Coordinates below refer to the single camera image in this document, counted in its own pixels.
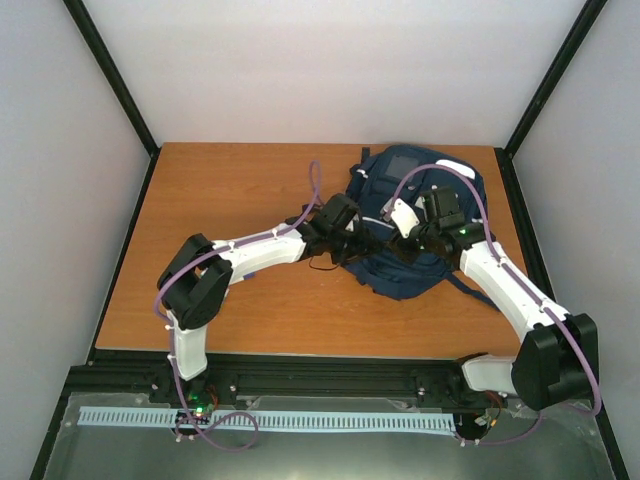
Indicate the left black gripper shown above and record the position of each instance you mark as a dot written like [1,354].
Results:
[364,246]

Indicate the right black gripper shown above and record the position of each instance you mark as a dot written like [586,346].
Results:
[402,251]

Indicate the navy blue student backpack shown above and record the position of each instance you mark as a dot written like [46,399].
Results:
[408,172]

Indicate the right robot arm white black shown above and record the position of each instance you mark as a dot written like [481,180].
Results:
[515,300]

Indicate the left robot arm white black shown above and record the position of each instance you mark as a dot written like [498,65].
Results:
[194,286]

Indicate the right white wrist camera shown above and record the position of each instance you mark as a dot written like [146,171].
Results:
[401,215]

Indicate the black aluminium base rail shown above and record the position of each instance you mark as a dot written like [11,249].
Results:
[231,379]

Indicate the right black frame post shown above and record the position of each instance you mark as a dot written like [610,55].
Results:
[570,46]

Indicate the black frame post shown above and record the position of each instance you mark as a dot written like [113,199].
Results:
[570,46]
[99,50]

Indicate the left black frame post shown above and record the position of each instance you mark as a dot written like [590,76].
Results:
[99,50]

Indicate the light blue slotted cable duct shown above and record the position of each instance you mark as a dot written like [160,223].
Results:
[272,421]

